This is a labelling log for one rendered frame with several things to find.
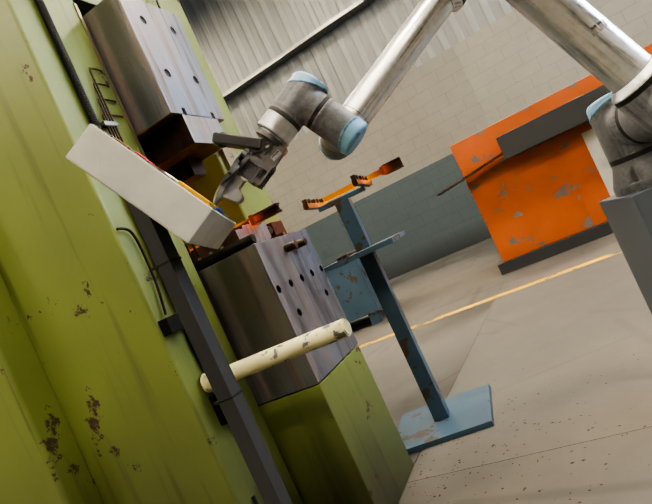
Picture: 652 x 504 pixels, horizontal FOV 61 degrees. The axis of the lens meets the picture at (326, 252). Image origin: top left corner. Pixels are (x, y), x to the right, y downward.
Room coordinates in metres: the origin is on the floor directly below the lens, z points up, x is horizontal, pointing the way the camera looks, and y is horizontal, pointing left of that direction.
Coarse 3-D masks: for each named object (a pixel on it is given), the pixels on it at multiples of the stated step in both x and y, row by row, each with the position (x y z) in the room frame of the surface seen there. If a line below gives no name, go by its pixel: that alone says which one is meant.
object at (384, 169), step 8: (392, 160) 2.24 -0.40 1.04; (400, 160) 2.24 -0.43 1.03; (384, 168) 2.26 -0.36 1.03; (392, 168) 2.26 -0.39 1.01; (368, 176) 2.28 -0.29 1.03; (376, 176) 2.27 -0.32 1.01; (352, 184) 2.30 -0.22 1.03; (336, 192) 2.32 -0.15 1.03; (344, 192) 2.31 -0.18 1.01; (328, 200) 2.34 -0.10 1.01
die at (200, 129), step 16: (160, 128) 1.68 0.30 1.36; (176, 128) 1.66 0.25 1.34; (192, 128) 1.66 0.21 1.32; (208, 128) 1.75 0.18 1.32; (144, 144) 1.71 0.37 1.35; (160, 144) 1.69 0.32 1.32; (176, 144) 1.67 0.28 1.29; (192, 144) 1.65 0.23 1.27; (208, 144) 1.73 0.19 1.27; (160, 160) 1.70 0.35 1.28; (176, 160) 1.74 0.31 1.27
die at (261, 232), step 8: (248, 224) 1.73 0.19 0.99; (264, 224) 1.82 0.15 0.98; (232, 232) 1.65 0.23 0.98; (240, 232) 1.67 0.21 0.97; (248, 232) 1.71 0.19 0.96; (256, 232) 1.75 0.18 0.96; (264, 232) 1.80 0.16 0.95; (224, 240) 1.66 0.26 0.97; (232, 240) 1.65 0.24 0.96; (256, 240) 1.73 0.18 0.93; (264, 240) 1.78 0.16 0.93; (200, 248) 1.70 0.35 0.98; (192, 256) 1.71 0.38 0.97; (200, 256) 1.70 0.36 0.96
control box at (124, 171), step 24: (96, 144) 1.02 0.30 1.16; (120, 144) 1.02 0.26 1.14; (96, 168) 1.02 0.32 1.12; (120, 168) 1.02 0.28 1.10; (144, 168) 1.02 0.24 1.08; (120, 192) 1.02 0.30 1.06; (144, 192) 1.02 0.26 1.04; (168, 192) 1.02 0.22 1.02; (168, 216) 1.02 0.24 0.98; (192, 216) 1.02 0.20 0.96; (216, 216) 1.09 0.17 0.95; (192, 240) 1.04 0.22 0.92; (216, 240) 1.26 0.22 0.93
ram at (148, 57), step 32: (128, 0) 1.64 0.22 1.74; (96, 32) 1.65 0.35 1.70; (128, 32) 1.61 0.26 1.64; (160, 32) 1.73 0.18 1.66; (128, 64) 1.62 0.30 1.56; (160, 64) 1.65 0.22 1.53; (192, 64) 1.83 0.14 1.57; (128, 96) 1.64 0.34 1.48; (160, 96) 1.60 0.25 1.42; (192, 96) 1.74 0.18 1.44
